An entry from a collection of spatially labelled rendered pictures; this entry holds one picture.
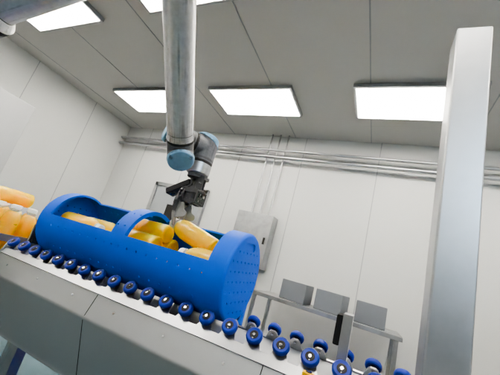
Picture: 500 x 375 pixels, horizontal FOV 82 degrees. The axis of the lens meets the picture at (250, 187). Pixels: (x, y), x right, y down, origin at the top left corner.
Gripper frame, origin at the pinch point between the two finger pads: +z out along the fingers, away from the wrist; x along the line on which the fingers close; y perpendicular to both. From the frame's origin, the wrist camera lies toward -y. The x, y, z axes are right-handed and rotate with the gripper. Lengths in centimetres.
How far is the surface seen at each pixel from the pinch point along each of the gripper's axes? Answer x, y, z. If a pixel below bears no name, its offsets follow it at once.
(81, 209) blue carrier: 2, -54, 4
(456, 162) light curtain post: -35, 79, -19
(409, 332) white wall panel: 333, 124, 31
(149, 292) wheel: -10.5, 7.0, 24.0
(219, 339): -11.3, 34.9, 28.3
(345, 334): -5, 66, 17
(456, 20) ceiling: 123, 102, -218
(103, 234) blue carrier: -14.0, -17.5, 11.2
